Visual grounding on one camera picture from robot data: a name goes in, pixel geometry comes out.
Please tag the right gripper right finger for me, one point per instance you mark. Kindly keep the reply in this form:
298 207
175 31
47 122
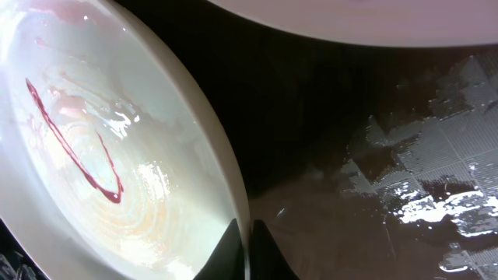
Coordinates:
266 260

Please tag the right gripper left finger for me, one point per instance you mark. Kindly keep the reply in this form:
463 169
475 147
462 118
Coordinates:
227 260

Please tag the cream white plate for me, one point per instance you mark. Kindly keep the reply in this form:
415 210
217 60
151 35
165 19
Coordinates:
114 164

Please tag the pink plate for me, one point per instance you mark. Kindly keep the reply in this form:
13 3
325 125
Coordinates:
385 23

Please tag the large brown serving tray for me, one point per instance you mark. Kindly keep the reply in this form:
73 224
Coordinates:
364 162

